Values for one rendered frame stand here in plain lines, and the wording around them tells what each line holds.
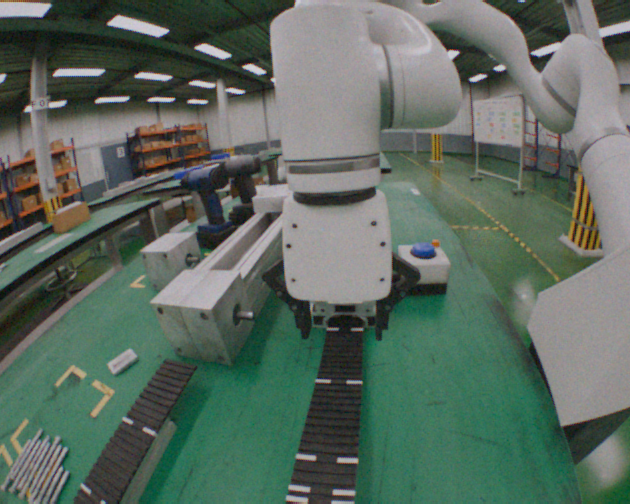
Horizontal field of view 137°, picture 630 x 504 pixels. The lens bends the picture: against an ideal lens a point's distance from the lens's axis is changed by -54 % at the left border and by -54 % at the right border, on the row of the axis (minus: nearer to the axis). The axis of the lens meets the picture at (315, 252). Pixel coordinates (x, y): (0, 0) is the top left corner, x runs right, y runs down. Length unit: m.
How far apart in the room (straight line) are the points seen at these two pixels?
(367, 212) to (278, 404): 0.22
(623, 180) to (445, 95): 0.29
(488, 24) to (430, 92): 0.37
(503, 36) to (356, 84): 0.40
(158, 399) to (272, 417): 0.13
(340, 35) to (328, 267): 0.19
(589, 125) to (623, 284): 0.27
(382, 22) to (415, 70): 0.11
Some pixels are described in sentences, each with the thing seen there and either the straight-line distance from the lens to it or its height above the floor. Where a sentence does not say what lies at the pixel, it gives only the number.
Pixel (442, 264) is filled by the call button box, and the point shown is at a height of 0.84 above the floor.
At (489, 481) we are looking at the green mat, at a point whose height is 0.78.
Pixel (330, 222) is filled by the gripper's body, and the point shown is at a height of 0.97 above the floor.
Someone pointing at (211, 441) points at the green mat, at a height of 0.78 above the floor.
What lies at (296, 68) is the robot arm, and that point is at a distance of 0.21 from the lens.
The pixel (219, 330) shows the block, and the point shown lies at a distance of 0.33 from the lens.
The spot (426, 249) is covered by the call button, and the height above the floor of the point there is 0.85.
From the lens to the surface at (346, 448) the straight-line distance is 0.24.
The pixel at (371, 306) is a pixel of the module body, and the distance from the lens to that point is 0.37.
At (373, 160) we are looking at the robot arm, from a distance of 0.21.
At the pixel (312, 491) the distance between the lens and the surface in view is 0.23.
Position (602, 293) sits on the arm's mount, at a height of 0.92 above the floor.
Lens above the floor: 1.04
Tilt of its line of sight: 24 degrees down
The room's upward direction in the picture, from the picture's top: 6 degrees counter-clockwise
